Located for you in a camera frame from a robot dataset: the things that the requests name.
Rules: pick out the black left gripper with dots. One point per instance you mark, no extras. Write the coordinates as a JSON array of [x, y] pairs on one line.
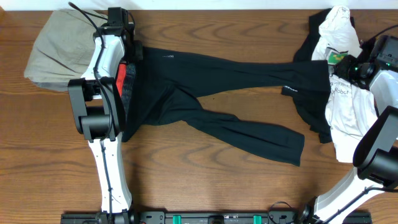
[[138, 56]]

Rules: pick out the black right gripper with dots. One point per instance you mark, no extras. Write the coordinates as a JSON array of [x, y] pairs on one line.
[[342, 70]]

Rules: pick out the black leggings red waistband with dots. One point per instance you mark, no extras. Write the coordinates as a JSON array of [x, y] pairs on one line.
[[165, 86]]

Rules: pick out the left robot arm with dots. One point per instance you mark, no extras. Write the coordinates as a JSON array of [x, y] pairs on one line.
[[99, 116]]

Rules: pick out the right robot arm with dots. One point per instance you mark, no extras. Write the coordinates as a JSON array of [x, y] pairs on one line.
[[375, 158]]

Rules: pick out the black white t-shirt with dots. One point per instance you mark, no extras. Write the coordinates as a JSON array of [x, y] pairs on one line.
[[343, 113]]

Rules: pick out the folded khaki pants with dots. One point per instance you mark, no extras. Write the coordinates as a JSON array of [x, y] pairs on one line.
[[62, 51]]

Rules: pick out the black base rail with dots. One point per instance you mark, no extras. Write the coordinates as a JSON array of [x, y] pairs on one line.
[[284, 216]]

